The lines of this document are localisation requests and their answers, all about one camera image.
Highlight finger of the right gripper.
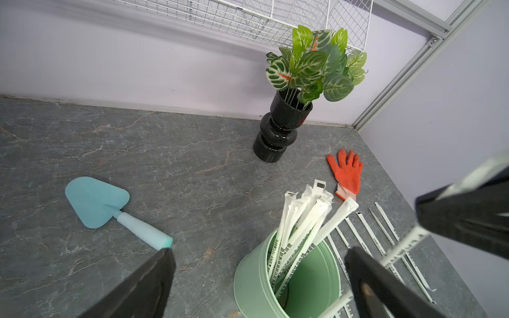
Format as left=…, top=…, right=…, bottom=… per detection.
left=415, top=168, right=508, bottom=260

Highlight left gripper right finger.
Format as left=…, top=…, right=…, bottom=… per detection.
left=345, top=246, right=444, bottom=317

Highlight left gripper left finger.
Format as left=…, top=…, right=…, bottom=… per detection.
left=81, top=248, right=176, bottom=317

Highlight white straw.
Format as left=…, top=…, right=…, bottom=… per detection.
left=327, top=235, right=350, bottom=283
left=336, top=227, right=351, bottom=249
left=346, top=217, right=372, bottom=256
left=375, top=202, right=436, bottom=292
left=321, top=152, right=508, bottom=317
left=369, top=209, right=437, bottom=305
left=356, top=212, right=404, bottom=283

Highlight green cylindrical storage cup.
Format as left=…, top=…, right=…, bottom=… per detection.
left=233, top=228, right=342, bottom=318

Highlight bundle of wrapped white straws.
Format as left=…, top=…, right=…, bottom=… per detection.
left=266, top=180, right=359, bottom=299

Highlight teal garden trowel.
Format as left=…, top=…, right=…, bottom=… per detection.
left=65, top=176, right=173, bottom=250

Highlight red work glove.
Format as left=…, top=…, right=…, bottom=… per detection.
left=326, top=149, right=363, bottom=201

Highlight black vase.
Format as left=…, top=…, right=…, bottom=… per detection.
left=253, top=89, right=313, bottom=163

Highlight green artificial plant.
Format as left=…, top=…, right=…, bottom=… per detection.
left=265, top=25, right=367, bottom=110

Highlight aluminium frame struts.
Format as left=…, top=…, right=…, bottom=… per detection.
left=353, top=0, right=489, bottom=131

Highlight white wire wall shelf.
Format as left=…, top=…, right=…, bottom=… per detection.
left=126, top=0, right=373, bottom=52

